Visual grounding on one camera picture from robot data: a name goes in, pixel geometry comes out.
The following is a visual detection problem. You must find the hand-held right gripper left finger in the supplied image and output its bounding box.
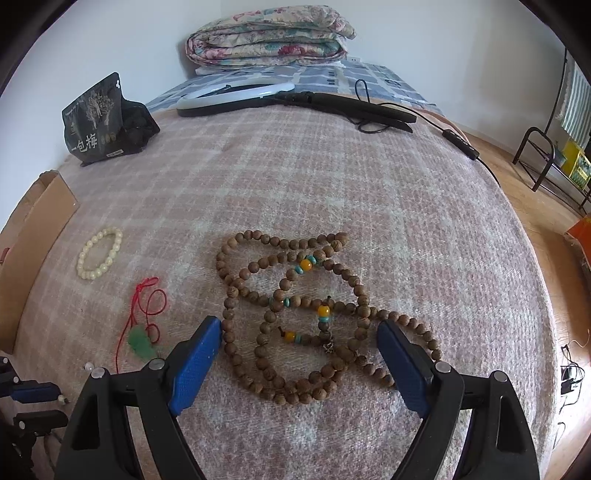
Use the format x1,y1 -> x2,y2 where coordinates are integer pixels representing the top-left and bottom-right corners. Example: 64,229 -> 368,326
54,315 -> 223,480

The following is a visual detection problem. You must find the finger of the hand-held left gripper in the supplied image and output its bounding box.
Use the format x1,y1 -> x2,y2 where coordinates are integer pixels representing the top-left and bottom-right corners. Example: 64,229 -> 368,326
11,410 -> 69,437
0,355 -> 70,404

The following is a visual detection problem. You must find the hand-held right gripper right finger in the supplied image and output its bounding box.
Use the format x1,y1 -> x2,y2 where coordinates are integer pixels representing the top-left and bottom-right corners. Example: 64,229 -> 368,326
376,318 -> 542,480

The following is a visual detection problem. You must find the wooden bead necklace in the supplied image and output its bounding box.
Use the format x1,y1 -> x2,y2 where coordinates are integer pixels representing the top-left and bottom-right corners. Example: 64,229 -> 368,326
215,231 -> 443,407

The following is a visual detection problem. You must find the cardboard box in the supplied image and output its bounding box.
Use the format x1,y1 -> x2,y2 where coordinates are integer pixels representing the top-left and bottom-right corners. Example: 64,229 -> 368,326
0,170 -> 80,355

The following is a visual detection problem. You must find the black power adapter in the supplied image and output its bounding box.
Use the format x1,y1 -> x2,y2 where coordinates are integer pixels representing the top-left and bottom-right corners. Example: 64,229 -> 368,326
560,364 -> 580,395

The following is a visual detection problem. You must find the pink plaid blanket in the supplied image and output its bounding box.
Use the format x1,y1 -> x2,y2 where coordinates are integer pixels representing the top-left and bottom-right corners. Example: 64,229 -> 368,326
9,104 -> 561,480

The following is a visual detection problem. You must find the orange bag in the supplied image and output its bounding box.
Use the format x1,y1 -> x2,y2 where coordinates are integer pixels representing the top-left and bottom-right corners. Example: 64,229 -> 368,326
566,219 -> 591,273

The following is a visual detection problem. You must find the black metal rack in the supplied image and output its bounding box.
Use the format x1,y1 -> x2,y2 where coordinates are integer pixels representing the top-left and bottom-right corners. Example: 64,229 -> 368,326
512,46 -> 591,217

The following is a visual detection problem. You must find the black folded tripod stand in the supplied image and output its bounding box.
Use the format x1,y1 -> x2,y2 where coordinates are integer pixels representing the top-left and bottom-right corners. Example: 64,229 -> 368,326
277,91 -> 417,134

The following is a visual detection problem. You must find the yellow box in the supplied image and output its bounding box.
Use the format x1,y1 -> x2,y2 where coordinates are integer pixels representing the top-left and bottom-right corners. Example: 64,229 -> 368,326
561,138 -> 591,188

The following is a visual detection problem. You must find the black snack bag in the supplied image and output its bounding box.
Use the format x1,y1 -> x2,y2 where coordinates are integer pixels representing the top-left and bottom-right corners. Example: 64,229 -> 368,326
62,71 -> 126,168

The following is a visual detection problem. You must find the blue patterned bed sheet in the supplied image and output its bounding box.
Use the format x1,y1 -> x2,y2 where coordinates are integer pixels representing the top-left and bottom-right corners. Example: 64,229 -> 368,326
147,60 -> 445,116

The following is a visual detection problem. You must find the green striped towel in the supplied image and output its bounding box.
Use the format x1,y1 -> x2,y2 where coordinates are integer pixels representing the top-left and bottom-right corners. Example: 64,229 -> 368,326
558,60 -> 591,151

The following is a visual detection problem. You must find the folded floral quilt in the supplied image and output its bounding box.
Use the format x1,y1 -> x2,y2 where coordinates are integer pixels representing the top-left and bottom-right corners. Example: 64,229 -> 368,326
186,10 -> 357,71

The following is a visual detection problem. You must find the red string jade pendant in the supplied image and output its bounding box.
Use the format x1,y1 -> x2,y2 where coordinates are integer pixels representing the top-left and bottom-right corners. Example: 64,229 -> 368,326
115,276 -> 168,376

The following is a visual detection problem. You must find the white bead bracelet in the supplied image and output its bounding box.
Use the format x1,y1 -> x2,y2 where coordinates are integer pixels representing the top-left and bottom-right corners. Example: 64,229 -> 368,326
76,226 -> 124,281

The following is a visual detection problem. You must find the black cable with controller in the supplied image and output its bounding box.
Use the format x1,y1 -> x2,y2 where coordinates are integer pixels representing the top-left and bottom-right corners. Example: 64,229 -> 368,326
355,78 -> 502,188

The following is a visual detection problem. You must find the white ring light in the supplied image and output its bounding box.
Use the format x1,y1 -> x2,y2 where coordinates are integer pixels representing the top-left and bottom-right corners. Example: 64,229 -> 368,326
176,81 -> 296,118

